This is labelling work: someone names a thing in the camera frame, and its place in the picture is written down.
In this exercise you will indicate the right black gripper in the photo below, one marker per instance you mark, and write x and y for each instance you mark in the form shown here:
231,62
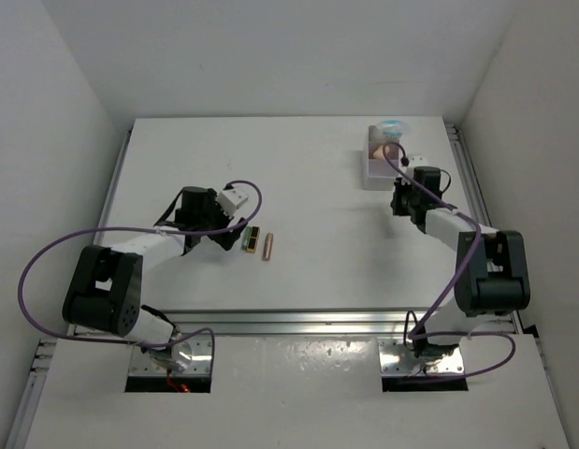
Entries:
401,183

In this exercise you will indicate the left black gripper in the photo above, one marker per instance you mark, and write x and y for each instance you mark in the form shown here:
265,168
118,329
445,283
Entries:
211,204

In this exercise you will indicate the rose gold lipstick tube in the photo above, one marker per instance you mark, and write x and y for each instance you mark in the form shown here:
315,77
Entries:
269,239

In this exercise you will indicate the beige makeup sponge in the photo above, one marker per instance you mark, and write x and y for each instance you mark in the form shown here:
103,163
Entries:
379,153

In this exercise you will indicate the clear cotton pad pouch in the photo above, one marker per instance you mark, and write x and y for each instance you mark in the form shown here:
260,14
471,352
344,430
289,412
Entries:
389,130

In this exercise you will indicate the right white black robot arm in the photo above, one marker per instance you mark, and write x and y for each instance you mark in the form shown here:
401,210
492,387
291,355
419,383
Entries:
491,276

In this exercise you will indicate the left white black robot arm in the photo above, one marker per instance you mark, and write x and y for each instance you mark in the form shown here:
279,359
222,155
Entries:
106,288

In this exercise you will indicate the green lip balm tube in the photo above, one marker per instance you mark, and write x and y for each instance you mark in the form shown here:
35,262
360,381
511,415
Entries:
245,238

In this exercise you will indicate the black gold lipstick case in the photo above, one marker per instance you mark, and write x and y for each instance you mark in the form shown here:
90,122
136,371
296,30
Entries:
253,239

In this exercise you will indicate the white compartment organizer box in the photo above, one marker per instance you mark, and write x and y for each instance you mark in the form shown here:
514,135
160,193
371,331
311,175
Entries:
379,175

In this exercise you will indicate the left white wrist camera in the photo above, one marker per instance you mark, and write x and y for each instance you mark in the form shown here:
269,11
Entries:
231,199

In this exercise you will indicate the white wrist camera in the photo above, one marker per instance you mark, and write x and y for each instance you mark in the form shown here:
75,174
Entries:
414,160
231,199

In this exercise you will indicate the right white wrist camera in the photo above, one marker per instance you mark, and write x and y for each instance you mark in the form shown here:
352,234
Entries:
414,160

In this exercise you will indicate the aluminium front rail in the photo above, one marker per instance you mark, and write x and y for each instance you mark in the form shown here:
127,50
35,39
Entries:
302,323

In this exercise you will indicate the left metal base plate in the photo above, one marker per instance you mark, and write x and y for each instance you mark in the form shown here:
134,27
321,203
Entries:
191,358

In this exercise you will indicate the metal base plate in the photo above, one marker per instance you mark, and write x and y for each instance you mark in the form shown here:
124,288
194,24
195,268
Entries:
191,358
399,360

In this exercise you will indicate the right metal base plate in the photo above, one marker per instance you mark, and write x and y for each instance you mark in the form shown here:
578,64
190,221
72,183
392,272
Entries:
399,360

